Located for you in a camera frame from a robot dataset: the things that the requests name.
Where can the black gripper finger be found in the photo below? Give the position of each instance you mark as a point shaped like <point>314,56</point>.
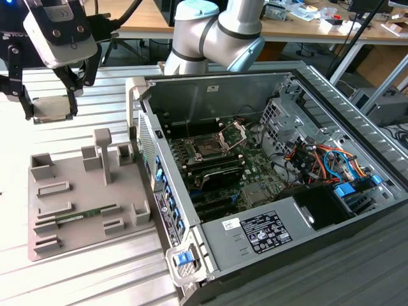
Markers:
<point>15,70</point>
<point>92,63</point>

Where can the silver CPU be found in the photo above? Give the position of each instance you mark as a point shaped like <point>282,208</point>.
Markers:
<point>51,108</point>

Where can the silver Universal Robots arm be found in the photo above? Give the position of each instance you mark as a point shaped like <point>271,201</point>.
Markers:
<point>191,38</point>

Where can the black RAM slot bank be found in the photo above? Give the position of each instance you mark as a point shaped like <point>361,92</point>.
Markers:
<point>213,162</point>
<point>204,127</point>

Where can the CPU socket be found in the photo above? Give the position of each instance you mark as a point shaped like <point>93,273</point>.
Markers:
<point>207,148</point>

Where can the office chair base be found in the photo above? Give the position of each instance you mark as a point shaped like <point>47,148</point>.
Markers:
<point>111,48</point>

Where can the open PC case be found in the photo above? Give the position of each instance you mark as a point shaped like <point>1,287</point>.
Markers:
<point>178,95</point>

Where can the grey parts rack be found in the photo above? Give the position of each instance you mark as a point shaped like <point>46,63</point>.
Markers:
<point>92,197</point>

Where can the green RAM stick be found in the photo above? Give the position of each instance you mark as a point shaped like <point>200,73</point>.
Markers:
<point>86,213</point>

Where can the black graphics card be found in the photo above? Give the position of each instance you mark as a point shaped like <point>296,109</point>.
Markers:
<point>223,178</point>

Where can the black expansion slots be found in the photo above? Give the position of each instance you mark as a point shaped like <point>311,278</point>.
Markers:
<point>213,207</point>

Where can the silver metal drive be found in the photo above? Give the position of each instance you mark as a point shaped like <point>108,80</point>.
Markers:
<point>275,12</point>

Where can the green motherboard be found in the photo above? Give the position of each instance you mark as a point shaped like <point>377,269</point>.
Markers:
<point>255,165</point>

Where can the silver drive cage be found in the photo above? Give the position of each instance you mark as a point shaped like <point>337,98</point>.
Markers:
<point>280,127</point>

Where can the grey chipset heat sink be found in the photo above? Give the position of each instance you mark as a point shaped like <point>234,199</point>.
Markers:
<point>255,192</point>

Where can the white sticker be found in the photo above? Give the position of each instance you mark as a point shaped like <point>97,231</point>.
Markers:
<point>231,224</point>

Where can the blue case latch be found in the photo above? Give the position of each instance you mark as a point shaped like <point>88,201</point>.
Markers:
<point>183,258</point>

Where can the grey power supply unit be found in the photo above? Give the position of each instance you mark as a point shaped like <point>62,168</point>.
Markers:
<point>229,245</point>

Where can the black rating label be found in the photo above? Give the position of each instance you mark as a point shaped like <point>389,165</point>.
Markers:
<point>266,231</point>

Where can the small white box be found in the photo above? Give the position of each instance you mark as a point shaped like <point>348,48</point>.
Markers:
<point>334,27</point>

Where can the black slanted pole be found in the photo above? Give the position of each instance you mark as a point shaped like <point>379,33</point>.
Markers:
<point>357,35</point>

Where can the black fan shroud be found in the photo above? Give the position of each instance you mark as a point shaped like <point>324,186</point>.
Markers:
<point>318,204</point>

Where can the blue disk carrier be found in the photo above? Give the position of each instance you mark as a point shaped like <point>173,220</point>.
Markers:
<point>344,190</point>

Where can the large cardboard box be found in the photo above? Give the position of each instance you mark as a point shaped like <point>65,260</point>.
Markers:
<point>382,63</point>

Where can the grey desktop computer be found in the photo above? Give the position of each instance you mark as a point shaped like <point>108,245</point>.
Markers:
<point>389,108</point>

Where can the small cardboard box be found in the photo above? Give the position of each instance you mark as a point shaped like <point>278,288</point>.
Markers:
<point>395,28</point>

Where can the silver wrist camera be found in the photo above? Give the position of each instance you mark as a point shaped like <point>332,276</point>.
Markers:
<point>73,52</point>

